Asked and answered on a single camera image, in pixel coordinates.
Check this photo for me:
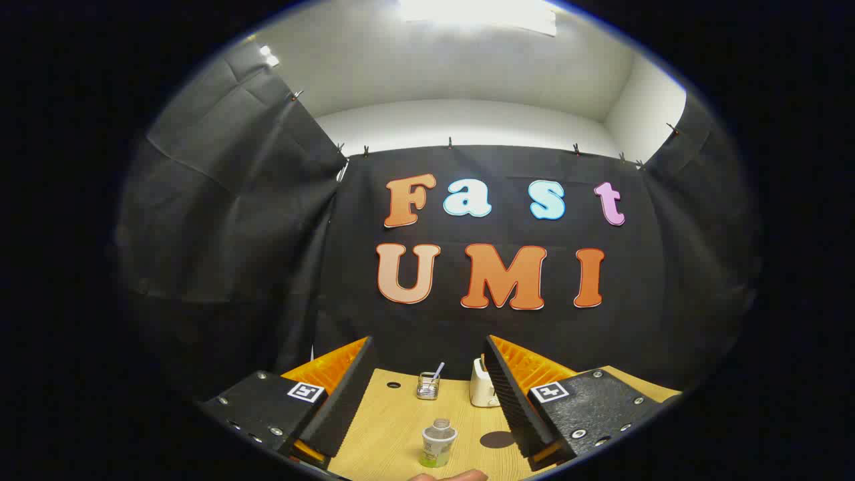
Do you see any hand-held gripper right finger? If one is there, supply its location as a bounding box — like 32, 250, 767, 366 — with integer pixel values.
482, 335, 683, 472

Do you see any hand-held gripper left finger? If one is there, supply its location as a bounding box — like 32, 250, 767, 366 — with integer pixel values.
198, 336, 380, 470

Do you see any clear bottle with white label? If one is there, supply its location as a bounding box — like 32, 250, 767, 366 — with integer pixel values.
419, 418, 459, 468

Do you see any cream toaster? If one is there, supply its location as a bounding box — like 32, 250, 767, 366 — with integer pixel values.
469, 357, 502, 408

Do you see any wooden table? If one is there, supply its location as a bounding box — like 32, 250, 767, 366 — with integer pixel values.
327, 365, 682, 481

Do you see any ceiling light panel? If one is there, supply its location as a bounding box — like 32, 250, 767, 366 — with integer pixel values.
399, 0, 557, 37

